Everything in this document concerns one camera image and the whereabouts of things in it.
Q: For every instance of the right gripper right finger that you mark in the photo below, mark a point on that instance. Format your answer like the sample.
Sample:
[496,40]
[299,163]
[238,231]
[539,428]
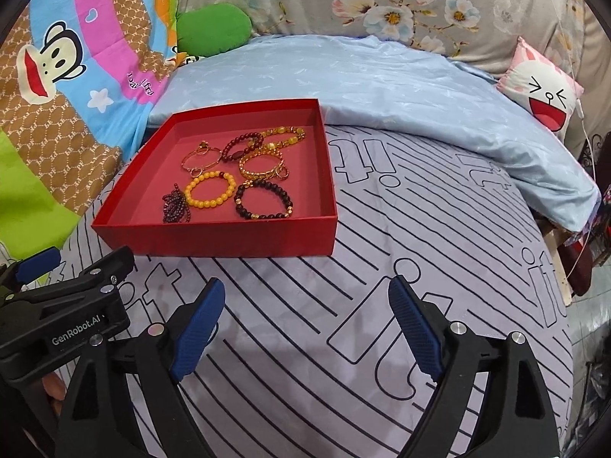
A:
[516,417]

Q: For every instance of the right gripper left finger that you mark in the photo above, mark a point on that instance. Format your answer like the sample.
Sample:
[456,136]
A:
[98,417]

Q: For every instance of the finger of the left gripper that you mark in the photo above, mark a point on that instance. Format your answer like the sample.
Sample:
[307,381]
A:
[37,265]

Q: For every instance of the dark garnet bead tassel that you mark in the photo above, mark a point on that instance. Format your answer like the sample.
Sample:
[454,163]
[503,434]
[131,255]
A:
[175,206]

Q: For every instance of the thin rose gold bangle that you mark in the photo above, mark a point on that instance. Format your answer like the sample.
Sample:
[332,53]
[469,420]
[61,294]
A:
[204,157]

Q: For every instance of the gold chain bangle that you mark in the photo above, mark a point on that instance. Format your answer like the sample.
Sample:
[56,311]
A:
[261,175]

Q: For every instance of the red jewelry tray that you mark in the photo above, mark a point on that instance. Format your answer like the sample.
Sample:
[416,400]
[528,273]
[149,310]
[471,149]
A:
[132,213]

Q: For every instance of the person's left hand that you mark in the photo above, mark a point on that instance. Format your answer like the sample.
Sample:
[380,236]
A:
[54,386]

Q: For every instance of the colourful cartoon monkey blanket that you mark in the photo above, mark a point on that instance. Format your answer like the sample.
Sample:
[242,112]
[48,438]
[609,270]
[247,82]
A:
[79,79]

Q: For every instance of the grey striped lettered sheet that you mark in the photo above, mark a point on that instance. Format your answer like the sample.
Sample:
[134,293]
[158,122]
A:
[307,359]

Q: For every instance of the green plush cushion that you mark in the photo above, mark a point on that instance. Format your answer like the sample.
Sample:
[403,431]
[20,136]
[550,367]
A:
[213,29]

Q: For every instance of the pink cartoon face pillow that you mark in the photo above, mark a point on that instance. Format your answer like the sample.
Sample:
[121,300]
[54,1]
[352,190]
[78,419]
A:
[541,88]

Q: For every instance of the light blue quilt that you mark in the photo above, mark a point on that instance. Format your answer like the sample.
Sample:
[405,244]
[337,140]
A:
[386,85]

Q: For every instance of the grey floral bed sheet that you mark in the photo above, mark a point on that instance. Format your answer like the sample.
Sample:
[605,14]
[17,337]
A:
[482,33]

